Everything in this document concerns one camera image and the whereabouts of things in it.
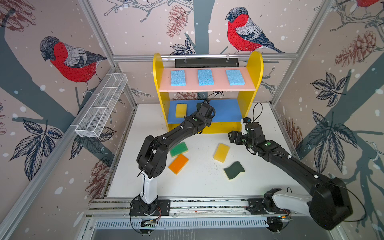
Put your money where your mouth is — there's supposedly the white wire mesh basket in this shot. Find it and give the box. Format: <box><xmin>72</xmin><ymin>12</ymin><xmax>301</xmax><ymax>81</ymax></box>
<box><xmin>75</xmin><ymin>73</ymin><xmax>128</xmax><ymax>138</ymax></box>

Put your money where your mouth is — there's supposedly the orange topped sponge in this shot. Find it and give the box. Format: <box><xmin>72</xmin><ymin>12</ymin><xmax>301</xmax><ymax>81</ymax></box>
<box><xmin>169</xmin><ymin>154</ymin><xmax>189</xmax><ymax>175</ymax></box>

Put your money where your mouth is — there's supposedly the yellow sponge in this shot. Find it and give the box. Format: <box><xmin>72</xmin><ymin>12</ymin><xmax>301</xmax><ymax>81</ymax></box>
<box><xmin>214</xmin><ymin>143</ymin><xmax>230</xmax><ymax>163</ymax></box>
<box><xmin>175</xmin><ymin>104</ymin><xmax>188</xmax><ymax>118</ymax></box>

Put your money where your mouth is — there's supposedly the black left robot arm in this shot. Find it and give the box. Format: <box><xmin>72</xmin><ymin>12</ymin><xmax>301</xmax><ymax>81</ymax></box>
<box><xmin>137</xmin><ymin>100</ymin><xmax>216</xmax><ymax>215</ymax></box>

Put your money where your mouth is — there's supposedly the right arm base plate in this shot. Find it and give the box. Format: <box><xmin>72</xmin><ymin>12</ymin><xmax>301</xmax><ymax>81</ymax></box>
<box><xmin>246</xmin><ymin>199</ymin><xmax>291</xmax><ymax>215</ymax></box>

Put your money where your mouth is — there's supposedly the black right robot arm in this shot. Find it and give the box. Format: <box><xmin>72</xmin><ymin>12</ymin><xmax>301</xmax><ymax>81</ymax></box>
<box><xmin>228</xmin><ymin>122</ymin><xmax>353</xmax><ymax>230</ymax></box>

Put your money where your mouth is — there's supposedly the black bar behind shelf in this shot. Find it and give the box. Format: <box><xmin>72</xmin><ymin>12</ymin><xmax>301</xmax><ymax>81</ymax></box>
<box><xmin>175</xmin><ymin>58</ymin><xmax>240</xmax><ymax>68</ymax></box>

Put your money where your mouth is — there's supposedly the light blue sponge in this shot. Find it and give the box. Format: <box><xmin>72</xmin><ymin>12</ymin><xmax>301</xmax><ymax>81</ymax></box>
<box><xmin>226</xmin><ymin>70</ymin><xmax>245</xmax><ymax>86</ymax></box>
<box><xmin>198</xmin><ymin>69</ymin><xmax>214</xmax><ymax>86</ymax></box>
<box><xmin>171</xmin><ymin>70</ymin><xmax>186</xmax><ymax>87</ymax></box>

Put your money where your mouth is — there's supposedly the yellow shelf unit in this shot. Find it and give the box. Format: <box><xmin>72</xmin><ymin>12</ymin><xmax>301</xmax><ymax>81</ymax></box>
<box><xmin>152</xmin><ymin>50</ymin><xmax>265</xmax><ymax>136</ymax></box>

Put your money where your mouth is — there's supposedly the aluminium front rail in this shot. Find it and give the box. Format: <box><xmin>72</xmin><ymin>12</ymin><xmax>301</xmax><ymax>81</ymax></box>
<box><xmin>85</xmin><ymin>194</ymin><xmax>310</xmax><ymax>219</ymax></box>

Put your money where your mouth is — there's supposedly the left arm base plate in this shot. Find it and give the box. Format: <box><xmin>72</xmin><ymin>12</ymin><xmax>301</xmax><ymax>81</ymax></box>
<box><xmin>130</xmin><ymin>198</ymin><xmax>171</xmax><ymax>217</ymax></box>

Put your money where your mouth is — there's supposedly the green topped sponge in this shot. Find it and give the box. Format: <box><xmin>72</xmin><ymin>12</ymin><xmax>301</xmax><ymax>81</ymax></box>
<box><xmin>170</xmin><ymin>142</ymin><xmax>189</xmax><ymax>158</ymax></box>

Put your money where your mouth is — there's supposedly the dark green wavy scourer right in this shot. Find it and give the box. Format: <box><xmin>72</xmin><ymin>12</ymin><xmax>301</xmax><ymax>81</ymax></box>
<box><xmin>224</xmin><ymin>161</ymin><xmax>245</xmax><ymax>180</ymax></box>

